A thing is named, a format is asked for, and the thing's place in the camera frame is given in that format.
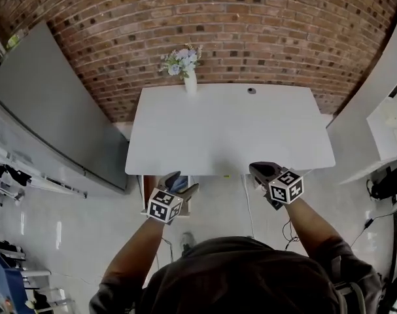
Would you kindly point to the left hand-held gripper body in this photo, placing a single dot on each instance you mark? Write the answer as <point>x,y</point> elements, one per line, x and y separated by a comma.
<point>162,206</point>

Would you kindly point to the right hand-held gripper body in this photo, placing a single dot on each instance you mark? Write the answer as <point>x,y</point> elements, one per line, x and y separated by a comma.
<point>286,188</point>

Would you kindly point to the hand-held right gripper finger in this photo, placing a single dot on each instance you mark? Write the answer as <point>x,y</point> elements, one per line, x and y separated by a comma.
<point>270,168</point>
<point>260,179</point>

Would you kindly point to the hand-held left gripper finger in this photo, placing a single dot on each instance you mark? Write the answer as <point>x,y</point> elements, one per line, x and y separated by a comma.
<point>189,193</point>
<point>170,180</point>

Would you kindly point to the wooden drawer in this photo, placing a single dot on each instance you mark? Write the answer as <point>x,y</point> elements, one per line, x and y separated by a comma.
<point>150,188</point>

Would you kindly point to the person's right forearm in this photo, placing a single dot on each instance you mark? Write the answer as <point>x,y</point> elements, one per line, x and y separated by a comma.
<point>312,227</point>

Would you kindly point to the person's left forearm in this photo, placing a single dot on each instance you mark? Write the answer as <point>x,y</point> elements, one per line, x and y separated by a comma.
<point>132,254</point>

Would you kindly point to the white desk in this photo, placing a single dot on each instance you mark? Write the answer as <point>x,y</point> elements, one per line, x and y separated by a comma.
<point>234,126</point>

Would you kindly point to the person's grey shoe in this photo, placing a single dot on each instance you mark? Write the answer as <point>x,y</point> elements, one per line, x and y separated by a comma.
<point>188,240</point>

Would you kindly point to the person's dark grey shirt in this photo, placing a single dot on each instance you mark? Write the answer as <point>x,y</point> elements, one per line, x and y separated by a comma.
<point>234,280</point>

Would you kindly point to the white vase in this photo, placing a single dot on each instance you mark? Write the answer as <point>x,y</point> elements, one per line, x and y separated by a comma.
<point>190,83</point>

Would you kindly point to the white hutch cabinet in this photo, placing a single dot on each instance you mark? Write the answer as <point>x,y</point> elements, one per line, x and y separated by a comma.
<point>355,116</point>

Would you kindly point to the white metal shelving rack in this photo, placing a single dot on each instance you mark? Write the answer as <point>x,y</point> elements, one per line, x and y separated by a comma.
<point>54,183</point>

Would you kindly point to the pale artificial flowers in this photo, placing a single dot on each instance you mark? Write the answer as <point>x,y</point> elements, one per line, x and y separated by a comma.
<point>182,61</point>

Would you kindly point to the white metal stand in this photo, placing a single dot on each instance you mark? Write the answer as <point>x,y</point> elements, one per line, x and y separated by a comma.
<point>38,272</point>

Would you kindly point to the grey refrigerator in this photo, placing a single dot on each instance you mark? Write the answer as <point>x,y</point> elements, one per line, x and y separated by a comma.
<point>38,93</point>

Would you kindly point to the blue board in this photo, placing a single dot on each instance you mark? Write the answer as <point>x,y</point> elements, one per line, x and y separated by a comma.
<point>5,283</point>

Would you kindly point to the light green bottle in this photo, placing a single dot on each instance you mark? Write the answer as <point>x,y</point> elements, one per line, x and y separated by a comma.
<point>15,40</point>

